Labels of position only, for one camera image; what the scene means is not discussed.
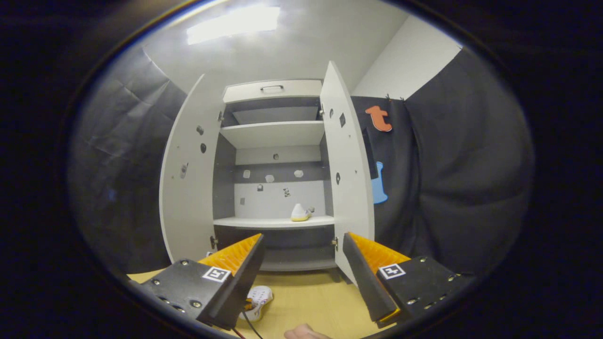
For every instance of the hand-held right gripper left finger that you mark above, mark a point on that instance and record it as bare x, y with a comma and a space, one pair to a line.
235, 282

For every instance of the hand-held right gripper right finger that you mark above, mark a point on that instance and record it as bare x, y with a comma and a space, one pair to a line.
370, 282

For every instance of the white striped shoe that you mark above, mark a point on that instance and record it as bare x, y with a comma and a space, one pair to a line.
299, 214
260, 297

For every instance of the white shoe cabinet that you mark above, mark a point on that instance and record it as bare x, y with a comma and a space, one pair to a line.
273, 221

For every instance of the white shoe cabinet door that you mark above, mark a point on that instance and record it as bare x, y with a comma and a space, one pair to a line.
351, 197
188, 212

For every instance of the white cabinet drawer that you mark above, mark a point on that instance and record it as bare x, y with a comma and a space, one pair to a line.
297, 89

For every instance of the black backdrop cloth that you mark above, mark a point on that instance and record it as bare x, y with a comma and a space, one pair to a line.
471, 165

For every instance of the ceiling light panel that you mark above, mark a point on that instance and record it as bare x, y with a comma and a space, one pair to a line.
233, 26

